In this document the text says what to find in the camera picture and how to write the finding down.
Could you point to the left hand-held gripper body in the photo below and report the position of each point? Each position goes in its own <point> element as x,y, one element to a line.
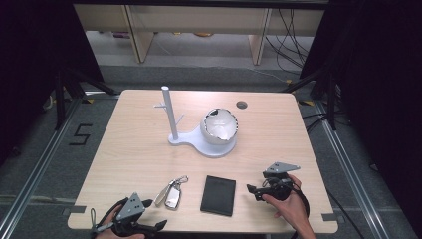
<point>131,208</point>

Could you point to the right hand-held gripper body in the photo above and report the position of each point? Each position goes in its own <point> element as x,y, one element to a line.
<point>278,186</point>

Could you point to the person's right hand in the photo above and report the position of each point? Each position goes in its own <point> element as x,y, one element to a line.
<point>292,207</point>

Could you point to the person's left hand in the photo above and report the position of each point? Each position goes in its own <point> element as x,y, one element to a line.
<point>112,234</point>

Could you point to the silver car key with keyring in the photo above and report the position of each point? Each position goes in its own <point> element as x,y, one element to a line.
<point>173,197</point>

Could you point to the black wallet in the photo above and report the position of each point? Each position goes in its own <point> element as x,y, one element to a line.
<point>218,195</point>

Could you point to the grey tape patch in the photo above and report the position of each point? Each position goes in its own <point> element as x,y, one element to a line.
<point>332,217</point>
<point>74,209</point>

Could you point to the yellow floor tape mark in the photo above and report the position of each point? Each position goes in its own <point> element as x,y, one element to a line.
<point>307,103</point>

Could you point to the white key stand with tray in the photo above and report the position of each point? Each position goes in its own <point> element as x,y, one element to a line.
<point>172,116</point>

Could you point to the black metal stand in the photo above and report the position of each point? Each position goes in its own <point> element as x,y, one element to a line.
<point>331,99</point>
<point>59,99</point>

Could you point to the dark curtain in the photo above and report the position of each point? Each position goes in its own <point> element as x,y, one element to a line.
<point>36,49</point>
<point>381,83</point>

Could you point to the aluminium floor rail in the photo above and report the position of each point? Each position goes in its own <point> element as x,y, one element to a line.
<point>351,172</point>
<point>40,159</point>

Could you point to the light wooden desk frame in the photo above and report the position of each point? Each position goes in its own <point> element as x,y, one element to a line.
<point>142,40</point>

